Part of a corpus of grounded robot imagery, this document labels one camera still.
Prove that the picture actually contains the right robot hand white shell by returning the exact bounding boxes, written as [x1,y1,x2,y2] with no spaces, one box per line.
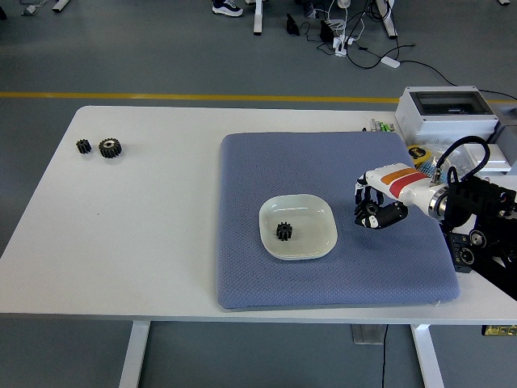
[353,162,440,230]

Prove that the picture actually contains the large black gear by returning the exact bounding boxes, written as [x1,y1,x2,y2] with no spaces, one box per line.
[98,137,124,160]
[355,201,381,219]

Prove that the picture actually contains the grey box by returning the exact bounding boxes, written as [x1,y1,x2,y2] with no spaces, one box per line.
[489,105,517,175]

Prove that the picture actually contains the yellow tape measure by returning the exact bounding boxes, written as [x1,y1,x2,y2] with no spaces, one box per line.
[406,145,432,167]

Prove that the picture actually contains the clear plastic bag of parts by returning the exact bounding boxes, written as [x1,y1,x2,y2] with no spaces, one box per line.
[419,143,485,181]

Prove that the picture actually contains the green and white connectors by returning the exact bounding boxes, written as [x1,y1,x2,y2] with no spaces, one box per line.
[368,118,397,133]

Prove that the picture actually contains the black digital meter module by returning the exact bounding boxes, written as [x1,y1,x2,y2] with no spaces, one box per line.
[443,231,476,275]

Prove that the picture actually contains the white square dish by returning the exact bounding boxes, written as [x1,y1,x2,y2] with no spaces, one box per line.
[258,193,338,261]

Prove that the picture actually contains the white power strip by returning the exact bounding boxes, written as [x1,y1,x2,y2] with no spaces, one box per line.
[330,34,357,58]

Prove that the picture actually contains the blue-grey quilted mat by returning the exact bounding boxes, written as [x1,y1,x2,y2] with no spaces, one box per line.
[213,131,462,310]

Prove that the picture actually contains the white desk leg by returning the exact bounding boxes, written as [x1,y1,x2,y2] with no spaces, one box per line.
[253,0,270,36]
[375,0,399,40]

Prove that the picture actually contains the black charger block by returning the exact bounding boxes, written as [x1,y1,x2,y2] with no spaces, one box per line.
[319,19,337,44]

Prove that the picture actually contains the white table leg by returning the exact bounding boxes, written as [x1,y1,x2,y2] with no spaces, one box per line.
[410,324,445,388]
[118,322,151,388]

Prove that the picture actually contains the white and blue sneaker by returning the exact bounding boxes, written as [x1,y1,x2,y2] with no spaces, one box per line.
[212,0,245,18]

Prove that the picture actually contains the white electrical enclosure box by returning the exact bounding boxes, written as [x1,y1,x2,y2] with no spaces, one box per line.
[394,85,500,146]

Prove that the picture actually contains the white flat switch plate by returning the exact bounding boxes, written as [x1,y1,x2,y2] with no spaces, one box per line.
[462,143,511,174]

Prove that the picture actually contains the black cable under table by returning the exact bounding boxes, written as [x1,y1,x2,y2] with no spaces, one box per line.
[380,324,389,388]

